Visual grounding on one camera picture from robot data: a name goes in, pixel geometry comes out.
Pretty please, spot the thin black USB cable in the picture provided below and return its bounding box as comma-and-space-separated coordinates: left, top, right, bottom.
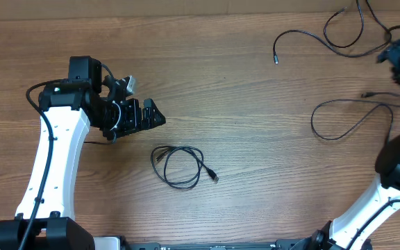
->
272, 0, 393, 65

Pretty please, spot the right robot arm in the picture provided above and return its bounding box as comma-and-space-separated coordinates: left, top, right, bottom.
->
307, 39, 400, 249

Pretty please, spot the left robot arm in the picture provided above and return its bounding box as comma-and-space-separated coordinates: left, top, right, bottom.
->
0, 56, 166, 249

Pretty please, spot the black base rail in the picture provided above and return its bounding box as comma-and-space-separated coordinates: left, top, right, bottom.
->
94, 235, 373, 250

